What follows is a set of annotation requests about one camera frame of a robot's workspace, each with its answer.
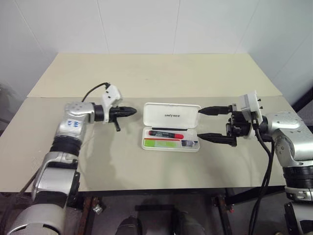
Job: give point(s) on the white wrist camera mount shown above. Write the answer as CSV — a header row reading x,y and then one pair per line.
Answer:
x,y
248,102
112,94

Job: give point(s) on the red marker pen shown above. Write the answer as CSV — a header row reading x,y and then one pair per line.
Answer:
x,y
166,134

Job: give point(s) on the white Unitree pencil case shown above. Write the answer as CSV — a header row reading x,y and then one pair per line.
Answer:
x,y
171,115

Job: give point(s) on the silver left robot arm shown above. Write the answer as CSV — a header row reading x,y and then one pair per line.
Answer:
x,y
73,115

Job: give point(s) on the dark blue eraser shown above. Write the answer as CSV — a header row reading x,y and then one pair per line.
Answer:
x,y
189,144

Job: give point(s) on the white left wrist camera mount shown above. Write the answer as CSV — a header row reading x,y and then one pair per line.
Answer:
x,y
112,94

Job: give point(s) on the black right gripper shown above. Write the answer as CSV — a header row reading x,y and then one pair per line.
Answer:
x,y
238,124

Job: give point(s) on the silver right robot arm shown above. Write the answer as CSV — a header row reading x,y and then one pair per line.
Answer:
x,y
291,132

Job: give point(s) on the dark rounded shape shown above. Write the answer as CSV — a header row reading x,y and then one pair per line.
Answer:
x,y
129,226
190,224

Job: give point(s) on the rusty metal table leg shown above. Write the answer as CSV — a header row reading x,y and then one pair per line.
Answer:
x,y
223,213
88,215

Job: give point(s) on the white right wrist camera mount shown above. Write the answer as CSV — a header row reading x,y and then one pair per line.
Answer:
x,y
248,102

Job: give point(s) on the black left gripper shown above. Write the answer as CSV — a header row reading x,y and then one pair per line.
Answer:
x,y
113,113

